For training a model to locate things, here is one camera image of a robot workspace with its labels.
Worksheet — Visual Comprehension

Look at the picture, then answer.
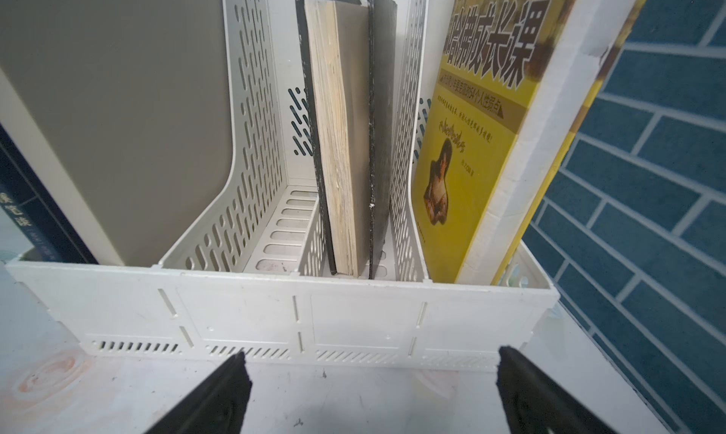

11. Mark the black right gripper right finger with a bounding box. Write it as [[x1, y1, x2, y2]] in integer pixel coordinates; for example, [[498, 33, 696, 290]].
[[496, 346, 616, 434]]

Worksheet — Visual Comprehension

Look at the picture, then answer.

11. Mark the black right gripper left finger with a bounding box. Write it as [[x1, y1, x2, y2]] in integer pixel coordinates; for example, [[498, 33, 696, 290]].
[[147, 352, 253, 434]]

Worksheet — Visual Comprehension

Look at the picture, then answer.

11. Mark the white perforated file organizer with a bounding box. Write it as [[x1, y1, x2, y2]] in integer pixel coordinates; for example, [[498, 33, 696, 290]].
[[8, 0, 559, 372]]

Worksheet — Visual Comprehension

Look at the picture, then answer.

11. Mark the dark blue book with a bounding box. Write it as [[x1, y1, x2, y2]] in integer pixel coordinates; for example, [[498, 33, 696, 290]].
[[1, 131, 98, 265]]

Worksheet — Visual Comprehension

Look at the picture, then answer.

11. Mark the grey folder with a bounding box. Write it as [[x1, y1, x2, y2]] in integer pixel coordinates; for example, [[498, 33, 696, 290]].
[[1, 0, 232, 267]]

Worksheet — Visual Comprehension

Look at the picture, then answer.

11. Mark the yellow cover book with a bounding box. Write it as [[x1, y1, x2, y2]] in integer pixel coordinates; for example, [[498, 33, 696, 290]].
[[411, 0, 646, 285]]

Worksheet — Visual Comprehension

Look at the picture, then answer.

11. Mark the old black cover book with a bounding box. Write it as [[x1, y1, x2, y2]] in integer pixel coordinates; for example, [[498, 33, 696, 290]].
[[295, 0, 398, 279]]

